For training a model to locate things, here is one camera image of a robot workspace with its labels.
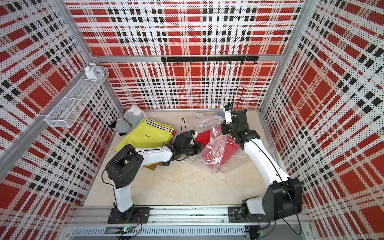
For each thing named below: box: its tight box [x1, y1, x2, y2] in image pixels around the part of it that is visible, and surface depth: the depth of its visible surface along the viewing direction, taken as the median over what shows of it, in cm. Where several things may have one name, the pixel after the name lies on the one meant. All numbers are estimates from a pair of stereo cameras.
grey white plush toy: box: [109, 104, 147, 136], surface depth 107 cm
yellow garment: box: [115, 118, 175, 153], surface depth 92 cm
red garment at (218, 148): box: [195, 125, 241, 167], surface depth 82 cm
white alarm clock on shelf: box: [84, 62, 104, 80], surface depth 83 cm
